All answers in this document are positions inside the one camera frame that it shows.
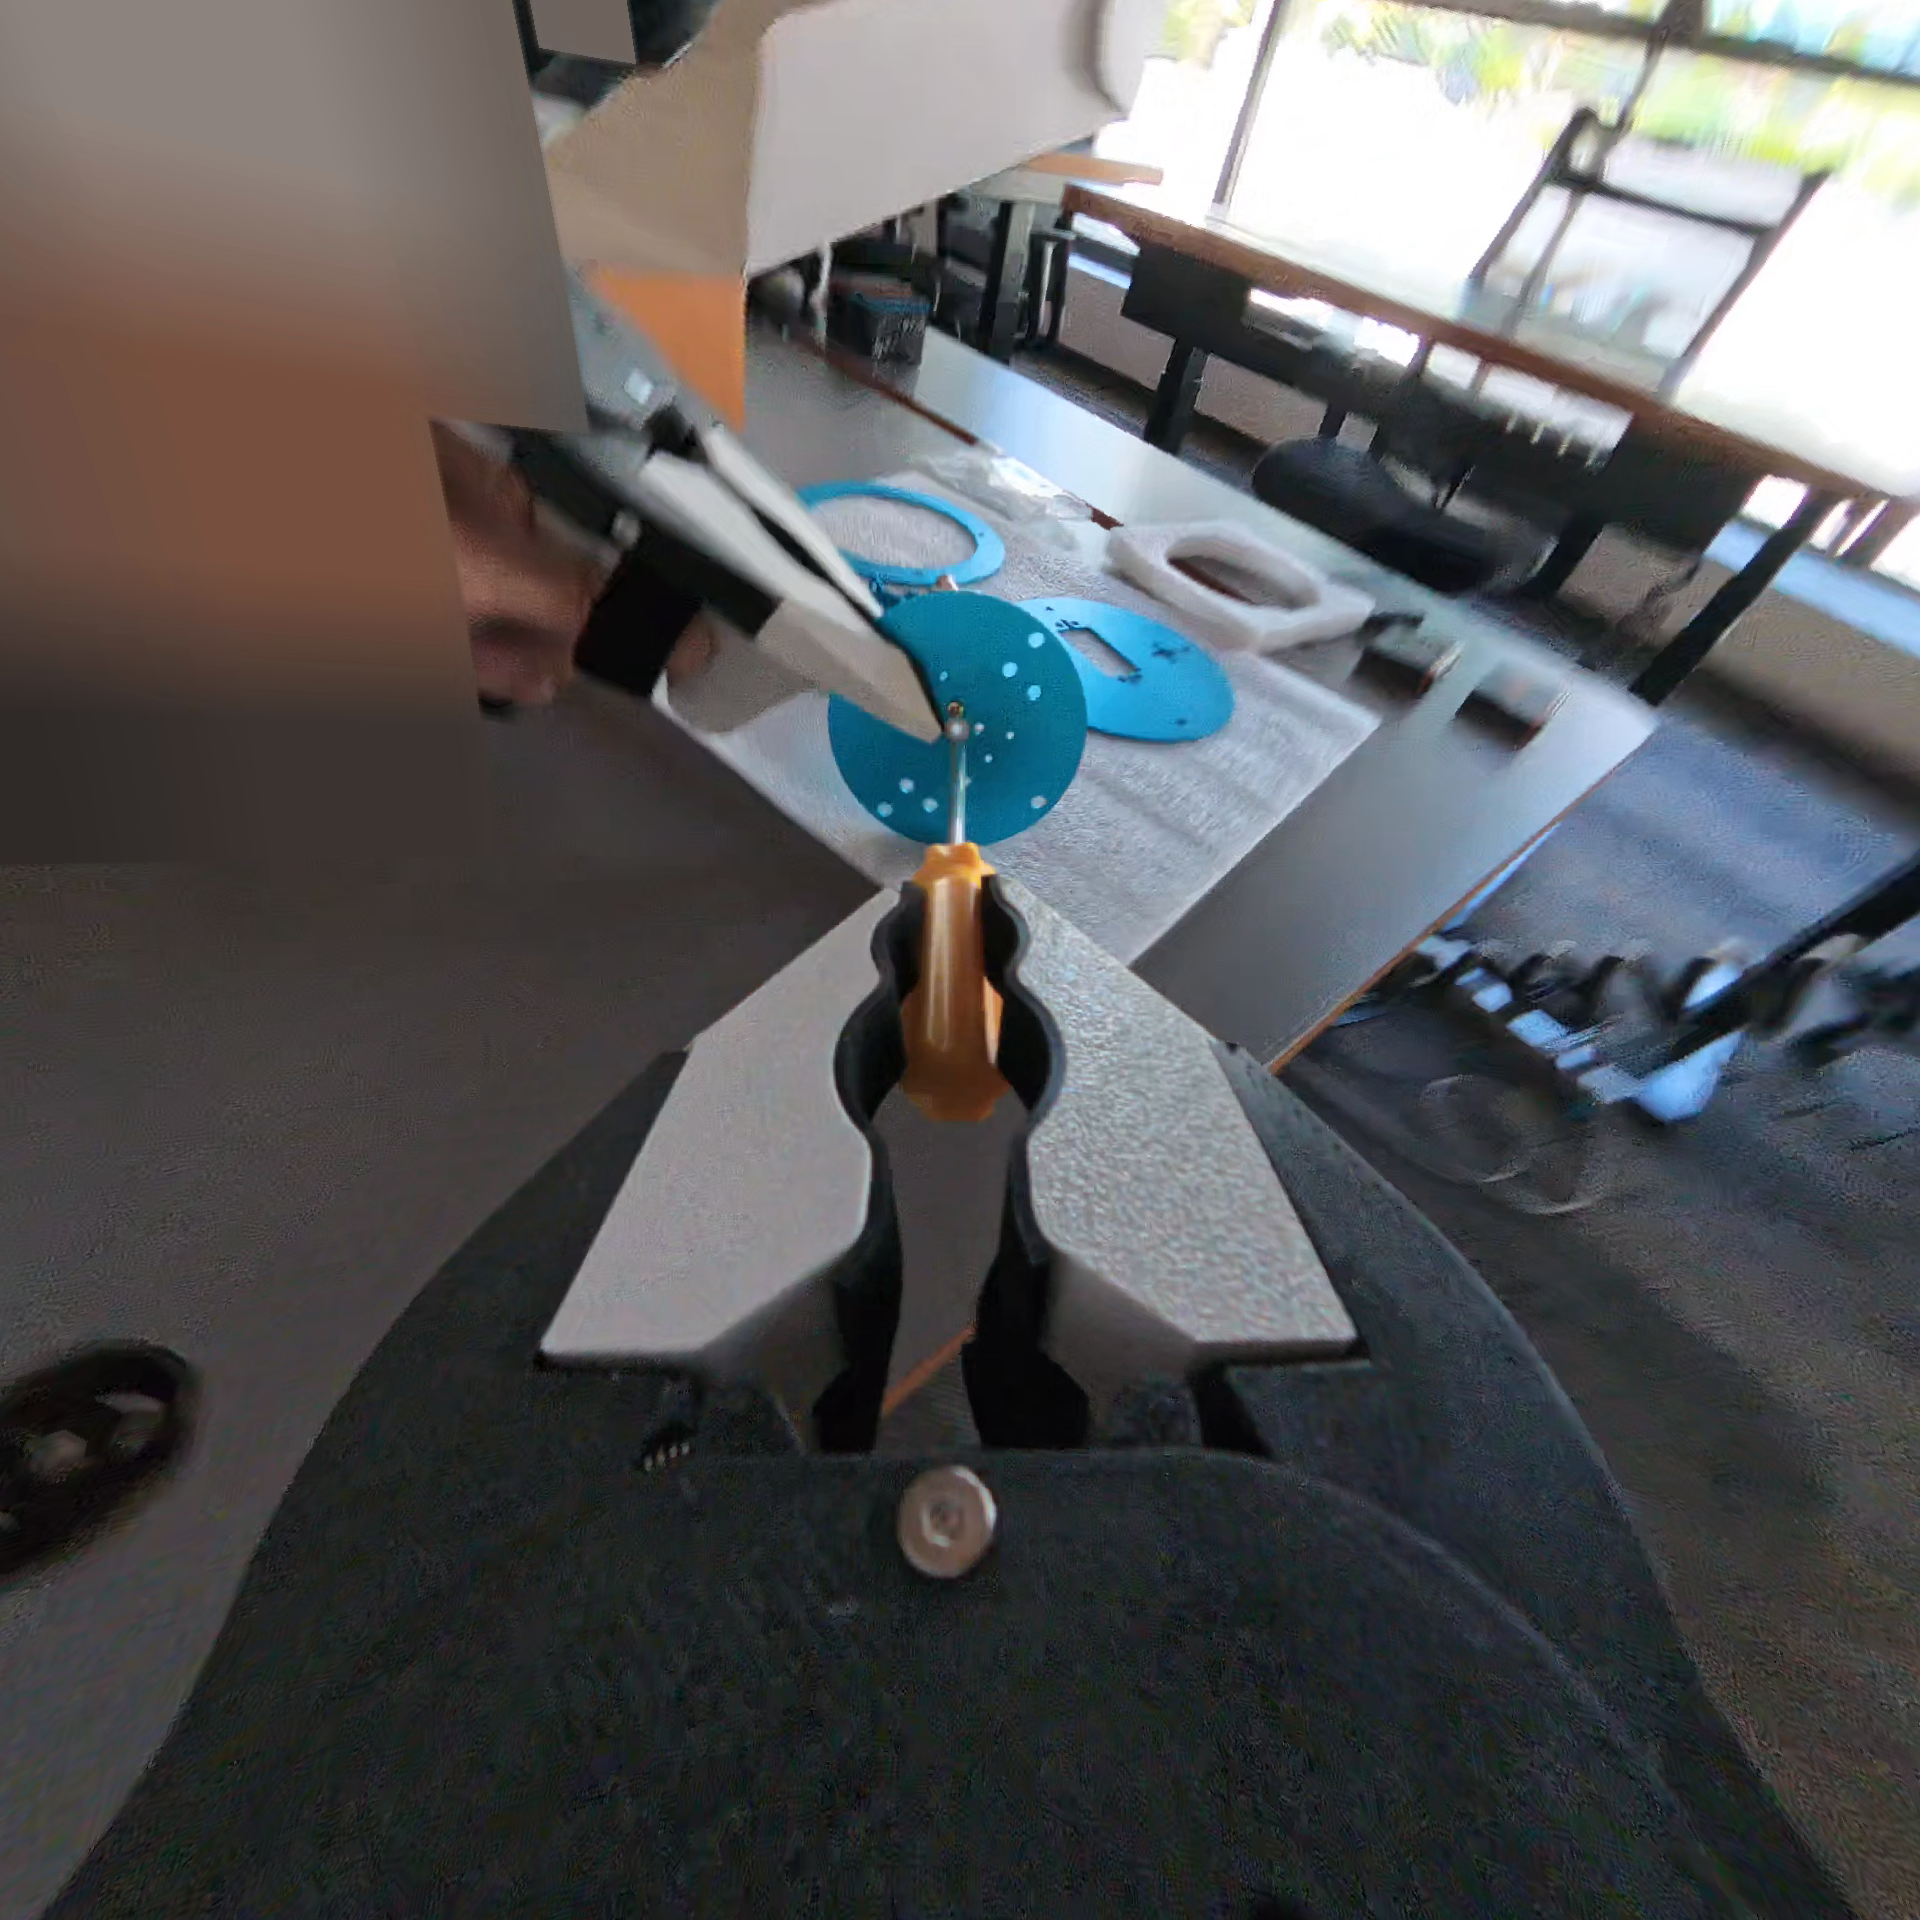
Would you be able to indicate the large blue round plate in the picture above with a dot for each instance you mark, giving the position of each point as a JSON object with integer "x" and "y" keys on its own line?
{"x": 1172, "y": 683}

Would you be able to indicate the small blue round plate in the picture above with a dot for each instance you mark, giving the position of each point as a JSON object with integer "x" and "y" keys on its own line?
{"x": 1020, "y": 749}

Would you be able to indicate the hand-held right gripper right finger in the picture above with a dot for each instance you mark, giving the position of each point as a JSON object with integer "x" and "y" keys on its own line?
{"x": 1188, "y": 1201}

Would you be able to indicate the grey desk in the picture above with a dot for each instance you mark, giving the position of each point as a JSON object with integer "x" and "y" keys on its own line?
{"x": 361, "y": 1052}

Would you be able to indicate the white foam sheet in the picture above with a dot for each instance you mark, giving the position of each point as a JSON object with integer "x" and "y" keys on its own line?
{"x": 1201, "y": 811}

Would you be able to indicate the small black box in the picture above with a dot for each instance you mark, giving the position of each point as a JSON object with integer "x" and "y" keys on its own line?
{"x": 877, "y": 315}

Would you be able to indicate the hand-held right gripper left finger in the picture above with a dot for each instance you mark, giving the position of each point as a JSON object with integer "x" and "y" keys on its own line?
{"x": 720, "y": 1201}

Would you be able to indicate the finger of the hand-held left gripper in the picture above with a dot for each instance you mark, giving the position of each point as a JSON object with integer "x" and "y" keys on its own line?
{"x": 797, "y": 539}
{"x": 812, "y": 645}

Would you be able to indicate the white foam frame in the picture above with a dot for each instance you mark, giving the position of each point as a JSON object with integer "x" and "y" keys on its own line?
{"x": 1155, "y": 572}

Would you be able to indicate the person's left hand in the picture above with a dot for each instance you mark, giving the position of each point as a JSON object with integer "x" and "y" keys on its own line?
{"x": 527, "y": 602}

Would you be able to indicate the round black desk grommet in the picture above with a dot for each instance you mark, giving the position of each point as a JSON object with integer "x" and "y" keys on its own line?
{"x": 93, "y": 1457}

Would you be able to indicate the black office chair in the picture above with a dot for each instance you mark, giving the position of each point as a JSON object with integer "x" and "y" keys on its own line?
{"x": 1396, "y": 509}

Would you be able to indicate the orange cardboard box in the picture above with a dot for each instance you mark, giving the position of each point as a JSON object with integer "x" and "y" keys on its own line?
{"x": 871, "y": 122}

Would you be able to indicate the brown wooden table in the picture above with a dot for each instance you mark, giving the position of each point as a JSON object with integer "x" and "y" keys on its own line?
{"x": 1440, "y": 315}

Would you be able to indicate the large glass window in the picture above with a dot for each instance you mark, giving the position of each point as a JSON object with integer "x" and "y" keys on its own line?
{"x": 1563, "y": 151}

